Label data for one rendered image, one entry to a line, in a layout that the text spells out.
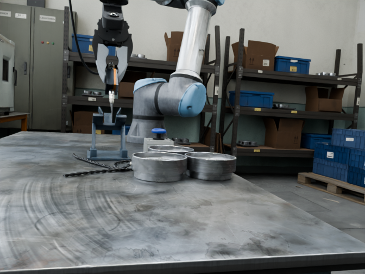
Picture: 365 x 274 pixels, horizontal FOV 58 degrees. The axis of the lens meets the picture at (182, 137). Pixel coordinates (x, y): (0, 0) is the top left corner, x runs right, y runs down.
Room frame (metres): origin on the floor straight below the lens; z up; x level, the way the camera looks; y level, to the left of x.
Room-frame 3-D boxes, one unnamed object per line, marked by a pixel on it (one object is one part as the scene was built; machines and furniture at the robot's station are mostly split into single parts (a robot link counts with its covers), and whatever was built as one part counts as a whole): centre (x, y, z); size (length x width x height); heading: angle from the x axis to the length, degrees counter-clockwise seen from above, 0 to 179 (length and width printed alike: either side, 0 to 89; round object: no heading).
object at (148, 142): (0.89, 0.07, 0.82); 0.08 x 0.07 x 0.05; 14
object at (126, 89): (4.29, 0.67, 1.19); 0.52 x 0.42 x 0.38; 104
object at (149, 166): (0.62, 0.04, 0.82); 0.10 x 0.10 x 0.04
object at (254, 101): (4.69, -0.92, 1.11); 0.52 x 0.38 x 0.22; 104
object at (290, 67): (4.81, -1.43, 1.61); 0.52 x 0.38 x 0.22; 107
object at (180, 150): (0.75, 0.02, 0.82); 0.10 x 0.10 x 0.04
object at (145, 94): (1.22, 0.12, 0.97); 0.13 x 0.12 x 0.14; 61
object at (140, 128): (1.22, 0.13, 0.85); 0.15 x 0.15 x 0.10
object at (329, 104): (4.95, -2.06, 1.19); 0.45 x 0.40 x 0.37; 99
